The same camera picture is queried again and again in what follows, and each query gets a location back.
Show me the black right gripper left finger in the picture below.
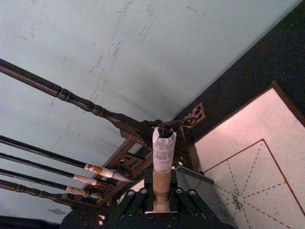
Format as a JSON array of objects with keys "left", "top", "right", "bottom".
[{"left": 116, "top": 166, "right": 154, "bottom": 217}]

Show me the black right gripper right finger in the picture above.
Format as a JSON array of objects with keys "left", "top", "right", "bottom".
[{"left": 174, "top": 166, "right": 216, "bottom": 217}]

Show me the wooden brush with white-taped end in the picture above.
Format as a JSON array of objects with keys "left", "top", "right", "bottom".
[{"left": 151, "top": 123, "right": 177, "bottom": 213}]

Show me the white practice mat, red grid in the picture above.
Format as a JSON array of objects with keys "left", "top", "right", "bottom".
[{"left": 193, "top": 81, "right": 305, "bottom": 229}]

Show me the black-stemmed calligraphy brush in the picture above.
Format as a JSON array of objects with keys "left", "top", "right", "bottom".
[
  {"left": 0, "top": 168, "right": 102, "bottom": 199},
  {"left": 0, "top": 152, "right": 112, "bottom": 188},
  {"left": 0, "top": 135, "right": 133, "bottom": 184}
]

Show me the dark carved wooden brush rack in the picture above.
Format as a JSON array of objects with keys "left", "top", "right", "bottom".
[{"left": 0, "top": 58, "right": 206, "bottom": 217}]

